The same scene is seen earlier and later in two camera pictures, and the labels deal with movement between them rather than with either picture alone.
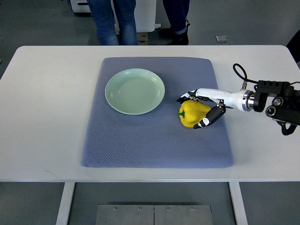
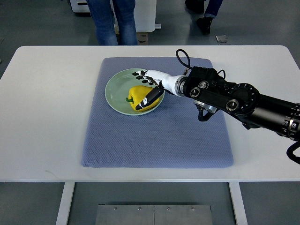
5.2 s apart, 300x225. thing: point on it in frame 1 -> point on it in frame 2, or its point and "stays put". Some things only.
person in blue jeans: (102, 13) stays put
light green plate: (134, 91) stays put
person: (176, 11) -> (208, 8)
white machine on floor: (79, 6) stays put
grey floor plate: (221, 38) stays put
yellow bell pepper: (191, 112) -> (137, 93)
